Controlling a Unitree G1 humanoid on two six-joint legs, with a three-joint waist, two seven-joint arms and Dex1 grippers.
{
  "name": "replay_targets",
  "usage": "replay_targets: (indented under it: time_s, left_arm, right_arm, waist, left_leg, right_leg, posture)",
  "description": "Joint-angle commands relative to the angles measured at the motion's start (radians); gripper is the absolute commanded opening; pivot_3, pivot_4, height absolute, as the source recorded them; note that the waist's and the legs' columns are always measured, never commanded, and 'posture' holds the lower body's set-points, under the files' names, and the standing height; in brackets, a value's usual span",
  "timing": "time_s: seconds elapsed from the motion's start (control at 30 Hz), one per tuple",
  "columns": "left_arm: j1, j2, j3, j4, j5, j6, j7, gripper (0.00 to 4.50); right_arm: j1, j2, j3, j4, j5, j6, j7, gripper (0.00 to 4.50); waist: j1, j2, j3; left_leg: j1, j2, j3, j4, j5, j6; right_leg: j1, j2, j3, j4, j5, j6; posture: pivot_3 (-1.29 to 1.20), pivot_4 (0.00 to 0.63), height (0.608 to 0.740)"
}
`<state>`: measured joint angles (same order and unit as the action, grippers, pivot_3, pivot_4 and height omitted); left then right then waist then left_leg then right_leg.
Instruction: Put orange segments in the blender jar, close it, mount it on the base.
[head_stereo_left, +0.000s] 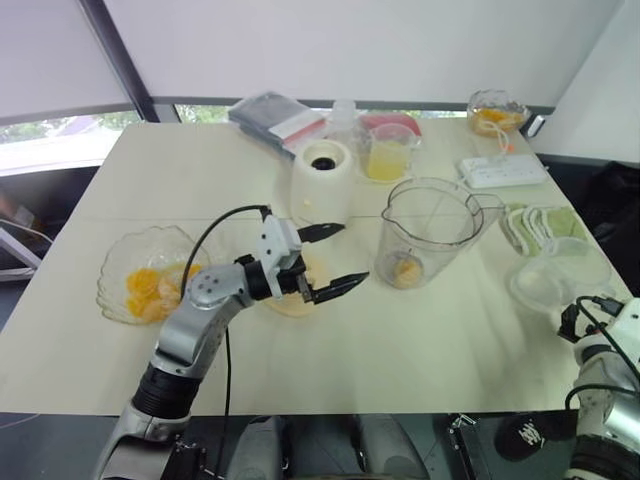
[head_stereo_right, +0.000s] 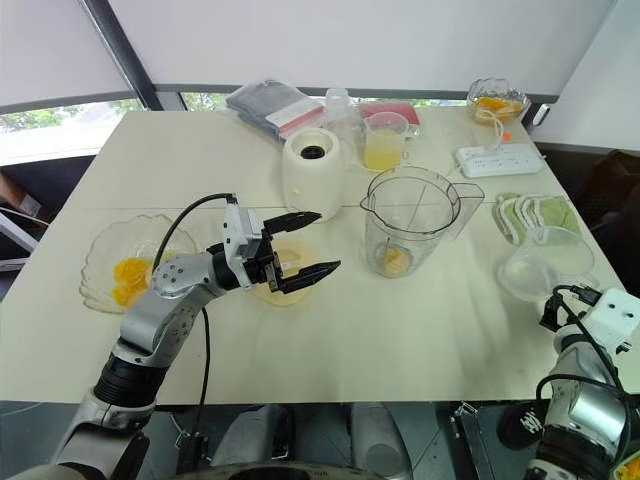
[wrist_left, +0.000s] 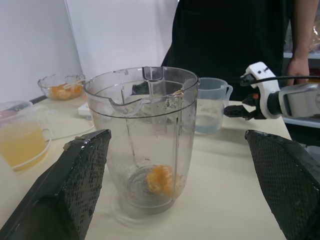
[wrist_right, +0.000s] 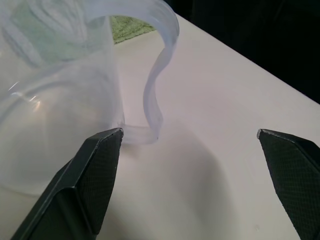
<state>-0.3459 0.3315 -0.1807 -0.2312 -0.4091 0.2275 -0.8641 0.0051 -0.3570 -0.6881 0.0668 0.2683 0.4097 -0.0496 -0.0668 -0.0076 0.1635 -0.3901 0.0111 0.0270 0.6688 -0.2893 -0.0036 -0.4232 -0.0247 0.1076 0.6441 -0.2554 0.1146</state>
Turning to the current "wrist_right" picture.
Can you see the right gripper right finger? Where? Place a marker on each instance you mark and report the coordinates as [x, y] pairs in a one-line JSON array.
[[297, 175]]

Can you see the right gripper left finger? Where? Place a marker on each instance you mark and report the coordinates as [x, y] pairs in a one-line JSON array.
[[82, 190]]

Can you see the empty clear plastic measuring cup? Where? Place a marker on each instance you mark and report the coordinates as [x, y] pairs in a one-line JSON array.
[[62, 112]]

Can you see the green white-edged cloth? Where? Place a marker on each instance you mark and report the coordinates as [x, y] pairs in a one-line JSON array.
[[130, 30]]

